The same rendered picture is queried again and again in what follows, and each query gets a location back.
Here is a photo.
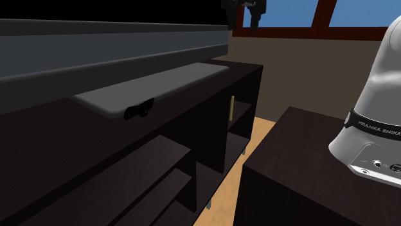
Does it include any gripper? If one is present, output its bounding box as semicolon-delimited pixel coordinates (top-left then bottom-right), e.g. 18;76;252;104
220;0;267;32

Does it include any red framed window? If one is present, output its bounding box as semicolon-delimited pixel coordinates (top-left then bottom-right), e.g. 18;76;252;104
232;0;401;42

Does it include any small black knobbed object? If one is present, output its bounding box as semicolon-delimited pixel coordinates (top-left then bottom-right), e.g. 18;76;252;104
123;97;156;121

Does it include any dark wooden media cabinet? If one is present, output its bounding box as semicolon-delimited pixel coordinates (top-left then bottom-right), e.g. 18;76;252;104
0;58;264;226

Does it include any dark robot stand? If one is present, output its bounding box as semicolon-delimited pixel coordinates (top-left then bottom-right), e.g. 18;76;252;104
233;106;401;226

